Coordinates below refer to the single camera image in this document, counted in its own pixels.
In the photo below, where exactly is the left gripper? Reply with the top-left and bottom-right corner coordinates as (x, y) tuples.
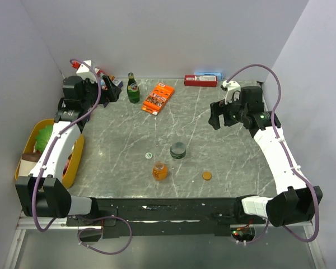
(81, 75), (122, 109)

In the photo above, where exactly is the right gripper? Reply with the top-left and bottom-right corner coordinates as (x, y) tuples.
(208, 93), (248, 130)

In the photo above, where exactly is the clear plastic bottle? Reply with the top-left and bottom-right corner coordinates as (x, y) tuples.
(170, 128), (187, 159)

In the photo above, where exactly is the orange bottle cap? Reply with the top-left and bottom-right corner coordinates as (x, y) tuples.
(202, 171), (212, 180)

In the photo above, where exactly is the white green bottle cap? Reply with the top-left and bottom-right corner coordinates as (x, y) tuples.
(145, 152), (152, 159)

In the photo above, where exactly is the orange juice bottle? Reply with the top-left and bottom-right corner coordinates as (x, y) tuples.
(152, 161), (168, 181)

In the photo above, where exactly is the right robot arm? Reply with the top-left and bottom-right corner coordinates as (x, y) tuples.
(208, 81), (323, 227)

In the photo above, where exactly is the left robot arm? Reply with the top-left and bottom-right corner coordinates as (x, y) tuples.
(15, 75), (121, 225)

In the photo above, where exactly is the green glass bottle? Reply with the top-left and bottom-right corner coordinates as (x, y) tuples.
(127, 72), (140, 104)

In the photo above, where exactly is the red snack bag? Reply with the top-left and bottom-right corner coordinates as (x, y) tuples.
(95, 68), (115, 89)

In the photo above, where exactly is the red flat box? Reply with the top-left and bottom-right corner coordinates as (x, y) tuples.
(184, 75), (218, 87)

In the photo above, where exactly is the blue flat box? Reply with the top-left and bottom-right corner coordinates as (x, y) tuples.
(194, 71), (223, 81)

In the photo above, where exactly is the orange snack box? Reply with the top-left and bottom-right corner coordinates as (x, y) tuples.
(141, 82), (175, 115)

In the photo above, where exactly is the plastic cabbage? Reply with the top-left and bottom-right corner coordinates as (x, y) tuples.
(35, 125), (53, 153)

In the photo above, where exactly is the yellow basket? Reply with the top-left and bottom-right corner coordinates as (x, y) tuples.
(14, 119), (85, 189)

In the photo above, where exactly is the brown paper bag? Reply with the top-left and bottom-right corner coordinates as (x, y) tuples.
(18, 152), (41, 177)

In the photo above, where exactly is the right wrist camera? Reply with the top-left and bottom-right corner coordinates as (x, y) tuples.
(221, 80), (241, 104)

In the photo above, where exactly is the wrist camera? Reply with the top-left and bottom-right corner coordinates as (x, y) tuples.
(221, 80), (241, 104)
(70, 60), (98, 82)

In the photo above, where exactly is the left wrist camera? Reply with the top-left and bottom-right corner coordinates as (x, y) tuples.
(70, 60), (98, 82)

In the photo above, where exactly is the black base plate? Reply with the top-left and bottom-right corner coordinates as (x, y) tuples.
(66, 198), (265, 239)

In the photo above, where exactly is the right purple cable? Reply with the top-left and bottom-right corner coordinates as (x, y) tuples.
(227, 63), (321, 243)

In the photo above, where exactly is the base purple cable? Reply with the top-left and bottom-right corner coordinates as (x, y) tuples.
(77, 215), (133, 256)

